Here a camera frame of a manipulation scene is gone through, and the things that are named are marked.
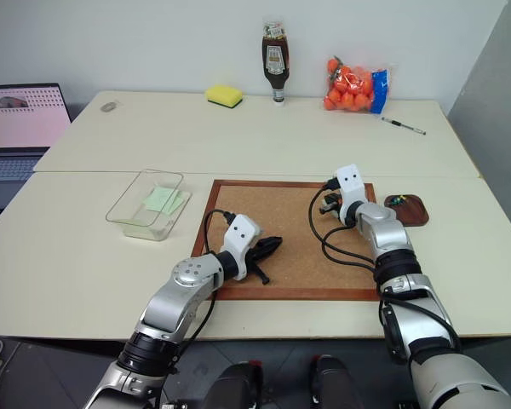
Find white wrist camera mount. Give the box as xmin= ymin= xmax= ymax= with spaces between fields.
xmin=220 ymin=214 xmax=261 ymax=282
xmin=333 ymin=162 xmax=370 ymax=225

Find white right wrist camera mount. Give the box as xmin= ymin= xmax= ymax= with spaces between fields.
xmin=333 ymin=162 xmax=370 ymax=225

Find dark brown wooden tray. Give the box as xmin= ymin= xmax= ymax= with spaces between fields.
xmin=382 ymin=193 xmax=431 ymax=228

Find yellow and green sponge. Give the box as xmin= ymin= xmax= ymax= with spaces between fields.
xmin=204 ymin=84 xmax=245 ymax=109

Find wood-framed cork board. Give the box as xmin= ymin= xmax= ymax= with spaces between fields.
xmin=190 ymin=179 xmax=387 ymax=302

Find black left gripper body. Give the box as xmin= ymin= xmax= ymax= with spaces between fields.
xmin=244 ymin=236 xmax=268 ymax=272

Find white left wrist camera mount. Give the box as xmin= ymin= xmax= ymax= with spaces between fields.
xmin=220 ymin=214 xmax=261 ymax=282

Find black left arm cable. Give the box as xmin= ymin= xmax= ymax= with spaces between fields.
xmin=201 ymin=209 xmax=238 ymax=257

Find bag of small oranges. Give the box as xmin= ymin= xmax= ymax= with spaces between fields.
xmin=322 ymin=55 xmax=395 ymax=116

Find clear plastic box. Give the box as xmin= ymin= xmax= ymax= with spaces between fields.
xmin=105 ymin=168 xmax=193 ymax=242

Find upside-down ketchup bottle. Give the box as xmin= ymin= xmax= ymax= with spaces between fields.
xmin=261 ymin=16 xmax=291 ymax=106

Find small green sticky note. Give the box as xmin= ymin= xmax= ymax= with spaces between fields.
xmin=164 ymin=192 xmax=189 ymax=215

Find black and white pen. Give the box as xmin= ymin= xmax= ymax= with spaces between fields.
xmin=380 ymin=116 xmax=428 ymax=137

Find large green sticky note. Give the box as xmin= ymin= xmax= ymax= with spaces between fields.
xmin=144 ymin=186 xmax=175 ymax=212

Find open laptop with pink screen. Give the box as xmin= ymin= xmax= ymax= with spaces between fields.
xmin=0 ymin=82 xmax=72 ymax=210

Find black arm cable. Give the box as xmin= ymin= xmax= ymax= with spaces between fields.
xmin=201 ymin=209 xmax=238 ymax=257
xmin=307 ymin=180 xmax=385 ymax=278

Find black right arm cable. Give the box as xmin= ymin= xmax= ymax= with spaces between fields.
xmin=307 ymin=180 xmax=385 ymax=278

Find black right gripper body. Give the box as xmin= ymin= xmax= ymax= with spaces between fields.
xmin=321 ymin=187 xmax=345 ymax=219

